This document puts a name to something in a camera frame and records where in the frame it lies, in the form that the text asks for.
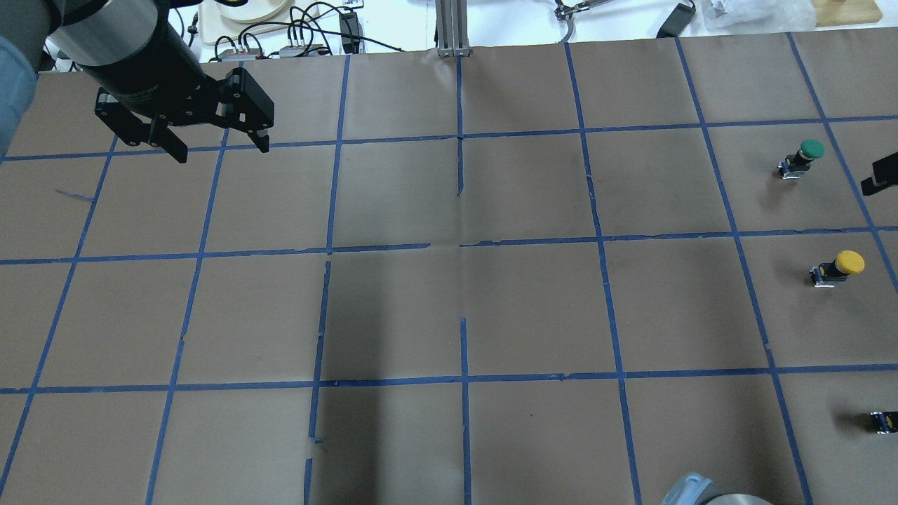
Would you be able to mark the green push button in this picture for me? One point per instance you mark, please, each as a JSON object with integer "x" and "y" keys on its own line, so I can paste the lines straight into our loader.
{"x": 794, "y": 166}

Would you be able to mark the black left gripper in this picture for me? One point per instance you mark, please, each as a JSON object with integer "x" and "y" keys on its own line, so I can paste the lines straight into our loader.
{"x": 145, "y": 70}

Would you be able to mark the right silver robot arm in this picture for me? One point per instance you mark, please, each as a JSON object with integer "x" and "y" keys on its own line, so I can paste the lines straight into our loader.
{"x": 693, "y": 488}

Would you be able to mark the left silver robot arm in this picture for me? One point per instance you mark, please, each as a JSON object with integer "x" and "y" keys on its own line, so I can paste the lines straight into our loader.
{"x": 96, "y": 33}

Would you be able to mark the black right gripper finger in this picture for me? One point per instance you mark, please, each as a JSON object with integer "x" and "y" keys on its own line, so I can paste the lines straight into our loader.
{"x": 883, "y": 176}

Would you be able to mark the wooden board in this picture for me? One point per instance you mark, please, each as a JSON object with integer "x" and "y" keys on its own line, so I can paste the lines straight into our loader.
{"x": 846, "y": 13}

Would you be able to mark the aluminium frame post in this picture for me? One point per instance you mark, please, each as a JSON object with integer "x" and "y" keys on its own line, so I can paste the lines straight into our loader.
{"x": 452, "y": 39}

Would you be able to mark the black power adapter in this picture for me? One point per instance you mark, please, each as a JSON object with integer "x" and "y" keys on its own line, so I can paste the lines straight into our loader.
{"x": 677, "y": 21}

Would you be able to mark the small black contact block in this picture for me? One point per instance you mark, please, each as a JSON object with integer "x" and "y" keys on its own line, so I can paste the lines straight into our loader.
{"x": 884, "y": 421}

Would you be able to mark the yellow push button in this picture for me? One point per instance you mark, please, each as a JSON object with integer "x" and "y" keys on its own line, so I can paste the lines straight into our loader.
{"x": 830, "y": 274}

